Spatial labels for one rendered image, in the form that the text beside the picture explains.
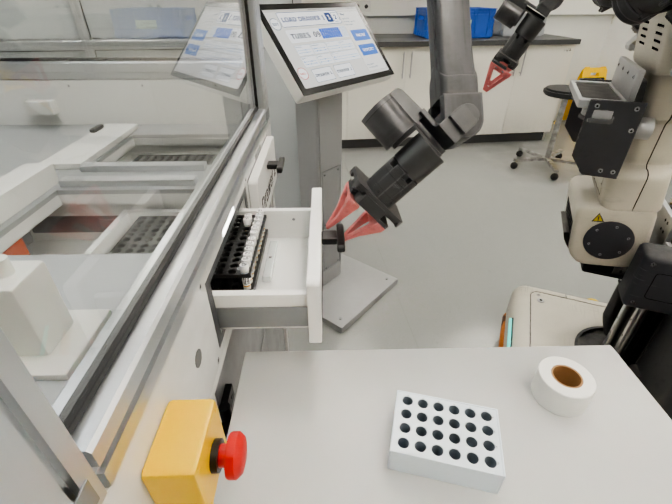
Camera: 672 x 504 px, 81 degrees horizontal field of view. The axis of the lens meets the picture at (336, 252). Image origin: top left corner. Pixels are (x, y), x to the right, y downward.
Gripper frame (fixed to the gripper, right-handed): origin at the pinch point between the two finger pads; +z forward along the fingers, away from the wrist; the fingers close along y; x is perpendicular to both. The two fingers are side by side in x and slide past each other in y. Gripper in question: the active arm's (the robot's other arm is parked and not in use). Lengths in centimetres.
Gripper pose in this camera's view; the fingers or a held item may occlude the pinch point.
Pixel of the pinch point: (337, 230)
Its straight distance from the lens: 64.5
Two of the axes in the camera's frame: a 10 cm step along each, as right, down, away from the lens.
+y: -7.1, -5.8, -4.1
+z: -7.1, 6.1, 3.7
